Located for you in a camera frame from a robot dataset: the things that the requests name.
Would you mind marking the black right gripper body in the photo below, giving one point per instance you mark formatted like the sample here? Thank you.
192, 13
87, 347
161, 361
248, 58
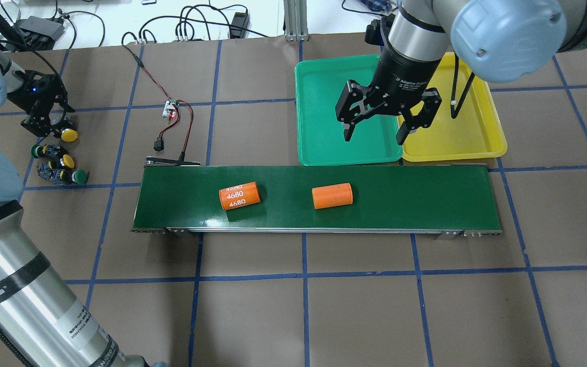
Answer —
406, 70

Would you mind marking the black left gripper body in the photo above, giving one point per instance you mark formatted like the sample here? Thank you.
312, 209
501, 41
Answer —
39, 93

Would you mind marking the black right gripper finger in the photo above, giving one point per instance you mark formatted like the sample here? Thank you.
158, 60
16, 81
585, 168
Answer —
349, 128
409, 124

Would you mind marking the green push button switch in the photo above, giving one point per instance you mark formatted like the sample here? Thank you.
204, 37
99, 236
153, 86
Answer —
50, 151

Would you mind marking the plain orange cylinder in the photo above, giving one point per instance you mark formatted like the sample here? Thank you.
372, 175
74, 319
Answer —
332, 196

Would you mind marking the orange cylinder marked 4680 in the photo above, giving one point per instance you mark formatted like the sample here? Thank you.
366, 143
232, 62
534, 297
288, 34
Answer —
238, 196

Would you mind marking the yellow push button switch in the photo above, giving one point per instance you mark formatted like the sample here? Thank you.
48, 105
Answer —
64, 129

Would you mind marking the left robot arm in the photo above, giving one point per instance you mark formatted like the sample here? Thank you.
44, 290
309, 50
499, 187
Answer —
41, 320

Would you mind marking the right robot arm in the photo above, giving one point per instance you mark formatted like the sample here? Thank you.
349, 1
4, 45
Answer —
499, 40

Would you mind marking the black power strip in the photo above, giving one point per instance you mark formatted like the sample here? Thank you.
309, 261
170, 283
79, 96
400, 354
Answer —
40, 33

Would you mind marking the small motor controller board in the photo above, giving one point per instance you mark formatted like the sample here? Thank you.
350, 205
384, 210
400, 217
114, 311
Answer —
171, 109

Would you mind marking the black power adapter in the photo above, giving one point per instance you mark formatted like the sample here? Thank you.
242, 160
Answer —
239, 25

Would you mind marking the green conveyor belt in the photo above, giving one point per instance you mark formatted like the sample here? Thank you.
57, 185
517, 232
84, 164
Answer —
445, 200

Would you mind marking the aluminium frame post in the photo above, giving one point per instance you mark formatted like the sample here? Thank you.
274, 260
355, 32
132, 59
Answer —
295, 20

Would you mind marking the black inline cable switch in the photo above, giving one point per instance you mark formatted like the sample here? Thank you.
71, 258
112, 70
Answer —
159, 144

